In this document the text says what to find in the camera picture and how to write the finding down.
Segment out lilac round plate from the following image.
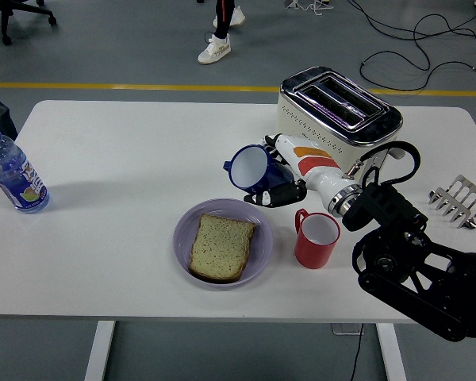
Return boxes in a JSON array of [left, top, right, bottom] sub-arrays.
[[172, 198, 274, 292]]

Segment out blue enamel cup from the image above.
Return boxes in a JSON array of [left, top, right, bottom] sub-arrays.
[[222, 144, 298, 191]]

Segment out looped black floor cable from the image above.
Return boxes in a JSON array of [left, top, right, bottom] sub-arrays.
[[359, 13, 476, 91]]

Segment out white cables on floor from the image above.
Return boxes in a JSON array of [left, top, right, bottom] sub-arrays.
[[284, 0, 334, 17]]

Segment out grey bracket under table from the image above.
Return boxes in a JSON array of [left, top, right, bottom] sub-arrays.
[[332, 323, 365, 337]]

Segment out black cable under table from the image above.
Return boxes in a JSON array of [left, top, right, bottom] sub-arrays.
[[347, 323, 365, 381]]

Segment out cream chrome toaster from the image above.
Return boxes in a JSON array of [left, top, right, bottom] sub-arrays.
[[272, 66, 406, 202]]

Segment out white table leg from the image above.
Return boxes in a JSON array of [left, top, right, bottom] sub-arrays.
[[83, 320, 117, 381], [376, 323, 408, 381]]

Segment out long black floor cable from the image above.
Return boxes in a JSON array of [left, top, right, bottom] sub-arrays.
[[347, 0, 476, 52]]

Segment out red enamel cup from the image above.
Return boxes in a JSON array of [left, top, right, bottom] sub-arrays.
[[294, 208, 341, 271]]

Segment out person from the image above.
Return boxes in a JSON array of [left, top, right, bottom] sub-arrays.
[[197, 0, 247, 66]]

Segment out black office chair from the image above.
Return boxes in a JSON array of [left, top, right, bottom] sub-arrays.
[[0, 0, 58, 46]]

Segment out clear bottle with blue cap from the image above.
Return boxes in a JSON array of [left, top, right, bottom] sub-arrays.
[[0, 124, 51, 215]]

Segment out steel toast rack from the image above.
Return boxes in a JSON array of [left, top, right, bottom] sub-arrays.
[[428, 174, 476, 230]]

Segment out slice of toast bread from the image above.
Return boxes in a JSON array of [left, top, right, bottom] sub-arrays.
[[187, 213, 257, 284]]

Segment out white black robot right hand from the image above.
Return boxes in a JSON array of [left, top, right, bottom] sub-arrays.
[[244, 133, 352, 208]]

